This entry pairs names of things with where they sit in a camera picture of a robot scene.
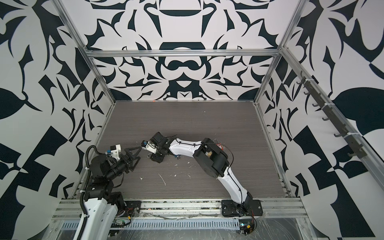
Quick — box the red safety padlock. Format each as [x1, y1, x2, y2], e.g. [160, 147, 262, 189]
[216, 144, 225, 150]

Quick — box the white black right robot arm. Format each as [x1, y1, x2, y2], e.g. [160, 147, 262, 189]
[142, 132, 264, 218]

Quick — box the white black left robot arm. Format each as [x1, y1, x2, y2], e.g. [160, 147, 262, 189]
[74, 145, 142, 240]

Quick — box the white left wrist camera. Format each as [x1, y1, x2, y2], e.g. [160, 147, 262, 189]
[106, 145, 122, 161]

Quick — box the white slotted cable duct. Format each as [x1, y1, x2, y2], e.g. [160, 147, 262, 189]
[59, 218, 244, 231]

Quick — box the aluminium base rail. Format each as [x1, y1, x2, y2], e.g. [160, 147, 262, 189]
[53, 198, 308, 220]

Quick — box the grey wall hook rail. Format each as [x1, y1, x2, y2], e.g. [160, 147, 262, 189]
[298, 76, 368, 159]

